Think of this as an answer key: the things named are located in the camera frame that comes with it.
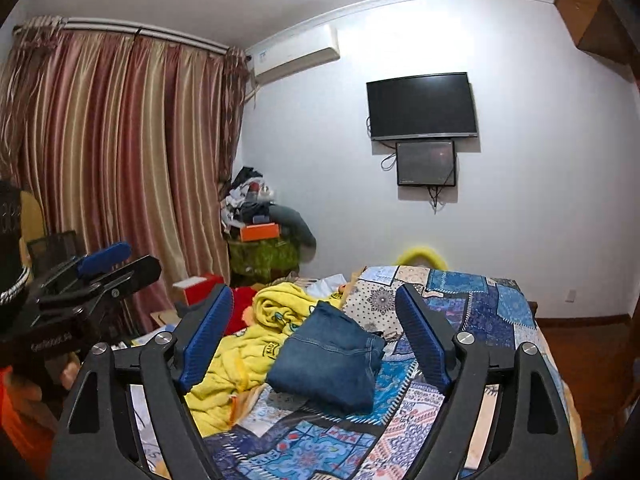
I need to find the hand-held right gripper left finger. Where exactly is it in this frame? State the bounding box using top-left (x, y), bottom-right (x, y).
top-left (50, 284), bottom-right (235, 480)

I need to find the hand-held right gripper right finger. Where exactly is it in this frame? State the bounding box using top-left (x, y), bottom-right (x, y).
top-left (396, 284), bottom-right (591, 480)

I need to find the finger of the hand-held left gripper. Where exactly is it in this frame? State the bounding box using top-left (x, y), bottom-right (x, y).
top-left (30, 242), bottom-right (132, 302)
top-left (37, 255), bottom-right (162, 313)

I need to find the blue denim jacket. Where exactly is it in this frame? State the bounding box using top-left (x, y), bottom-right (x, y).
top-left (266, 301), bottom-right (386, 416)

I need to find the pile of clothes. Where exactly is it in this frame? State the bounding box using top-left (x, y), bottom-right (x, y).
top-left (220, 165), bottom-right (282, 235)

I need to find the red plush toy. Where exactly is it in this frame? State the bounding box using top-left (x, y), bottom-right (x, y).
top-left (222, 285), bottom-right (259, 337)

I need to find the yellow printed garment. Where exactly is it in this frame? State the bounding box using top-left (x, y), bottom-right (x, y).
top-left (182, 282), bottom-right (347, 437)

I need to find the wooden nightstand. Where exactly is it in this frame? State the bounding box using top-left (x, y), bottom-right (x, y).
top-left (150, 309), bottom-right (182, 332)

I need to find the black mesh basket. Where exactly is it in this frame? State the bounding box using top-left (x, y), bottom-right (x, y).
top-left (26, 230), bottom-right (79, 273)

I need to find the red and white box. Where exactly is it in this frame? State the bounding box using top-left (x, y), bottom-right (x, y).
top-left (172, 272), bottom-right (224, 307)

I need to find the blue patchwork bedspread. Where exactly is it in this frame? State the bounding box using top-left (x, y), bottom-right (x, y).
top-left (140, 265), bottom-right (557, 480)

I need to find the yellow round cushion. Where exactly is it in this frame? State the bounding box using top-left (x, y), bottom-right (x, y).
top-left (396, 243), bottom-right (447, 269)

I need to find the orange cloth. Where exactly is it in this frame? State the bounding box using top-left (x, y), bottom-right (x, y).
top-left (0, 364), bottom-right (57, 480)

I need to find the green patterned cover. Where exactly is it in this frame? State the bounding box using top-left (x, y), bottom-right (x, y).
top-left (227, 236), bottom-right (302, 286)

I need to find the striped red gold curtain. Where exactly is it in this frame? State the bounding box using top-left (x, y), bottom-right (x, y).
top-left (0, 16), bottom-right (252, 343)

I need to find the orange box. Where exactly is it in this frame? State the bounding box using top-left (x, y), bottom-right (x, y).
top-left (239, 222), bottom-right (282, 242)

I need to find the grey plush pillow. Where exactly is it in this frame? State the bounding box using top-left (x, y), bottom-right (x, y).
top-left (269, 203), bottom-right (319, 262)

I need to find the white curtain rod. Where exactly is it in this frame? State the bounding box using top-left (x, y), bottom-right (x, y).
top-left (64, 16), bottom-right (252, 57)

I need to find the white air conditioner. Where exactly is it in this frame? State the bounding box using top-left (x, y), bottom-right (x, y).
top-left (245, 25), bottom-right (341, 84)

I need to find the wooden framed wardrobe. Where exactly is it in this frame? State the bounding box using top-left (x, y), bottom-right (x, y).
top-left (554, 0), bottom-right (640, 78)

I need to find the small black wall monitor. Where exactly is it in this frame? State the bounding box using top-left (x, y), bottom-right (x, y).
top-left (395, 140), bottom-right (458, 188)

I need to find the black wall television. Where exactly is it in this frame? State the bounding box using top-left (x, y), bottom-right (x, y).
top-left (366, 72), bottom-right (479, 142)

